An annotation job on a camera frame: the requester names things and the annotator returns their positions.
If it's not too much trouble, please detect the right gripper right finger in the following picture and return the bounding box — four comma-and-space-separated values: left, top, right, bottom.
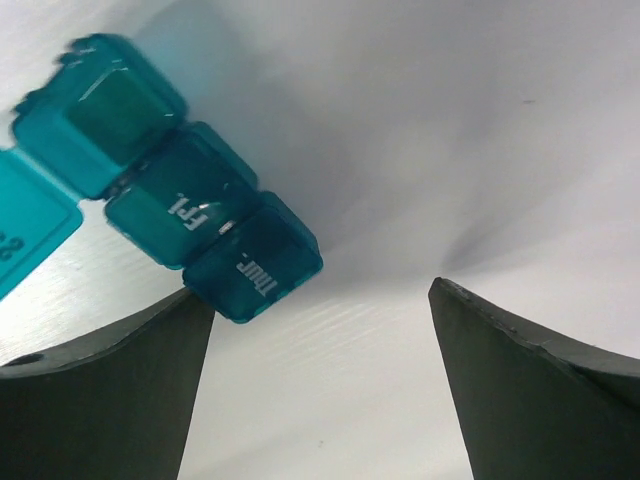
428, 278, 639, 479

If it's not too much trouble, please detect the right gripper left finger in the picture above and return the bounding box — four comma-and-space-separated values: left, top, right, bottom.
1, 290, 215, 479

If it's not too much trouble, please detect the teal weekly pill organizer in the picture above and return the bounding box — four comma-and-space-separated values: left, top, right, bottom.
1, 33, 323, 324

